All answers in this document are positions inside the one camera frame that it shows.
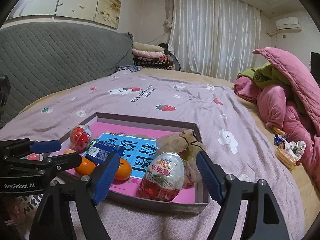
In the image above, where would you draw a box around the pink strawberry printed blanket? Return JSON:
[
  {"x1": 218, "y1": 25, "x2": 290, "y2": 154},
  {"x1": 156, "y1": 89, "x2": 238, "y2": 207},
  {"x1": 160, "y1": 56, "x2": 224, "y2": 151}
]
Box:
[{"x1": 0, "y1": 70, "x2": 304, "y2": 240}]

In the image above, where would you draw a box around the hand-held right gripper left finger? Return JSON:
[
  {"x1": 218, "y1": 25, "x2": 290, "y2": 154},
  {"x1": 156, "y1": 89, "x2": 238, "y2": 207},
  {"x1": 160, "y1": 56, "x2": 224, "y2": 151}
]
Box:
[{"x1": 29, "y1": 151, "x2": 121, "y2": 240}]

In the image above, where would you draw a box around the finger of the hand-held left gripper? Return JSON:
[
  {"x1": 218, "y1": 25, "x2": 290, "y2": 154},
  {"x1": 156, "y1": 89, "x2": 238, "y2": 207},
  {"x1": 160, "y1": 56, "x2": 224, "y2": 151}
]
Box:
[
  {"x1": 0, "y1": 139, "x2": 62, "y2": 159},
  {"x1": 0, "y1": 152, "x2": 82, "y2": 180}
]

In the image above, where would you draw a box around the white air conditioner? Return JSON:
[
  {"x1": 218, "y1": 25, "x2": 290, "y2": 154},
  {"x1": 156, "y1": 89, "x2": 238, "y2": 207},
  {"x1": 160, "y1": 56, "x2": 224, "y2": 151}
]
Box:
[{"x1": 275, "y1": 17, "x2": 302, "y2": 33}]

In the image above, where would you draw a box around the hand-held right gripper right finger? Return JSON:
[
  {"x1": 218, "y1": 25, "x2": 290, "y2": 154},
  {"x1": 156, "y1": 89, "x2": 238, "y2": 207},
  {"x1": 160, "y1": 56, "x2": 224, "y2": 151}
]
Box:
[{"x1": 196, "y1": 151, "x2": 290, "y2": 240}]

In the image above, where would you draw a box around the dark clothing pile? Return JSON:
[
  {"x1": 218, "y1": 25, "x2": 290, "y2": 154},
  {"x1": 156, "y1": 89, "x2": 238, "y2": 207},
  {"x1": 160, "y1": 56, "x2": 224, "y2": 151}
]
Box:
[{"x1": 159, "y1": 43, "x2": 181, "y2": 71}]

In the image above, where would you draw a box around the beige organza scrunchie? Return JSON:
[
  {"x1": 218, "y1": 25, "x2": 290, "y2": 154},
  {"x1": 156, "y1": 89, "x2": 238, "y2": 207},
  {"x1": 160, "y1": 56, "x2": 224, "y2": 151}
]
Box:
[{"x1": 155, "y1": 129, "x2": 207, "y2": 188}]

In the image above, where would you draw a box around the black television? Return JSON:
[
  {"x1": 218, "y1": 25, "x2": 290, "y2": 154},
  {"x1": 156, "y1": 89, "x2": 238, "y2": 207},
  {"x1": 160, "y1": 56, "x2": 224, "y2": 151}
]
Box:
[{"x1": 310, "y1": 51, "x2": 320, "y2": 83}]

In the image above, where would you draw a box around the pink quilt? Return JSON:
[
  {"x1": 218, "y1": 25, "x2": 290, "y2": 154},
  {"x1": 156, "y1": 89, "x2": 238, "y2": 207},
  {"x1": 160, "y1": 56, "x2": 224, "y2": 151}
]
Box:
[{"x1": 234, "y1": 47, "x2": 320, "y2": 180}]

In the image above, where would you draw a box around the pink and blue book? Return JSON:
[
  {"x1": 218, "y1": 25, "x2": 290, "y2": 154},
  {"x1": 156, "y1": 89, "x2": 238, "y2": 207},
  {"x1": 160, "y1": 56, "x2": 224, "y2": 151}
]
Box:
[{"x1": 64, "y1": 122, "x2": 200, "y2": 203}]

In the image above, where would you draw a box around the stack of folded blankets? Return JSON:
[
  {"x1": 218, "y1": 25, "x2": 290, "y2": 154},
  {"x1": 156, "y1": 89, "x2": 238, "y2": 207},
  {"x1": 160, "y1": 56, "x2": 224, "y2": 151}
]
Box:
[{"x1": 132, "y1": 42, "x2": 175, "y2": 70}]

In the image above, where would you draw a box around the dark patterned cloth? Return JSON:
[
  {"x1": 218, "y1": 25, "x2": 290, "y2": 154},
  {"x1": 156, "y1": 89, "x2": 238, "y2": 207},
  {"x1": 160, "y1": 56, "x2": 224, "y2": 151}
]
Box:
[{"x1": 115, "y1": 65, "x2": 142, "y2": 73}]

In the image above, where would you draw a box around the blue snack packet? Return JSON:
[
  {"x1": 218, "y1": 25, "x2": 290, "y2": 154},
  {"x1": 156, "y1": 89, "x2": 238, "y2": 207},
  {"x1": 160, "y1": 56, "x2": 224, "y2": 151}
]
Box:
[{"x1": 85, "y1": 140, "x2": 122, "y2": 165}]

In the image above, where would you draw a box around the floral wall mural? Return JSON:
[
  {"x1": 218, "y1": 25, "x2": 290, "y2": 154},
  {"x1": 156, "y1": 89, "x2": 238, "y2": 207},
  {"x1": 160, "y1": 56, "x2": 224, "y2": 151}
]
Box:
[{"x1": 5, "y1": 0, "x2": 123, "y2": 30}]

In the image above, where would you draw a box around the white curtain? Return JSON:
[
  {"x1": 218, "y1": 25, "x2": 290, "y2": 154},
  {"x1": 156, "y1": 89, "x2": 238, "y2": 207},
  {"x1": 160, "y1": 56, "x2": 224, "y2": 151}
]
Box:
[{"x1": 168, "y1": 0, "x2": 262, "y2": 78}]

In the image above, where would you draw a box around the grey shallow cardboard box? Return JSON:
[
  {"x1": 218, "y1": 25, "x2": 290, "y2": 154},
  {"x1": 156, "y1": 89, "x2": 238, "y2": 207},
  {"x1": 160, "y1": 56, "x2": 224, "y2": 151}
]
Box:
[{"x1": 54, "y1": 112, "x2": 209, "y2": 215}]

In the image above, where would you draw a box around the plastic-wrapped toy egg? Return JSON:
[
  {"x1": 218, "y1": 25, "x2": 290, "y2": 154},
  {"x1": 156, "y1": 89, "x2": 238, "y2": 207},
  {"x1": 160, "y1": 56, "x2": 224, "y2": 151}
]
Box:
[
  {"x1": 70, "y1": 124, "x2": 92, "y2": 153},
  {"x1": 138, "y1": 151, "x2": 185, "y2": 202}
]

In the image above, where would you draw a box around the blue candy wrapper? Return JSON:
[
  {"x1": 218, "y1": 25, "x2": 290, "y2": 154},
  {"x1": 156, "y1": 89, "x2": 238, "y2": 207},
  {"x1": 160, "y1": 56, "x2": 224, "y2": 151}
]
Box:
[{"x1": 274, "y1": 134, "x2": 288, "y2": 145}]

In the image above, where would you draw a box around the grey quilted headboard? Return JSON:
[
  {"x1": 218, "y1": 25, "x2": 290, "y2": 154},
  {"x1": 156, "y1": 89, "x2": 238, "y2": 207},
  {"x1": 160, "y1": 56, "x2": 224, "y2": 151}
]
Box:
[{"x1": 0, "y1": 21, "x2": 135, "y2": 128}]

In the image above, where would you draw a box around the white floral scrunchie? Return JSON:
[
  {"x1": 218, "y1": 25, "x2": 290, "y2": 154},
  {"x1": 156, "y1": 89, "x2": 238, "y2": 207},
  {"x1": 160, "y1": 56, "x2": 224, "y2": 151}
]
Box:
[{"x1": 284, "y1": 140, "x2": 307, "y2": 162}]

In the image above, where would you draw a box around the green blanket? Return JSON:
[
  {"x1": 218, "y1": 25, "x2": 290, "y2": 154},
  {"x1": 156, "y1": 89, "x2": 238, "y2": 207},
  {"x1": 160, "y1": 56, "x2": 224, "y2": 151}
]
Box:
[{"x1": 237, "y1": 62, "x2": 293, "y2": 89}]

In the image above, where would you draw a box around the orange tangerine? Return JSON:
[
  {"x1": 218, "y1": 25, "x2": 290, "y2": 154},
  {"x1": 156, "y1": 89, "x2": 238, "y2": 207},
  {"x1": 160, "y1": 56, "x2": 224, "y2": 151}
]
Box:
[
  {"x1": 74, "y1": 159, "x2": 97, "y2": 176},
  {"x1": 112, "y1": 159, "x2": 132, "y2": 181}
]

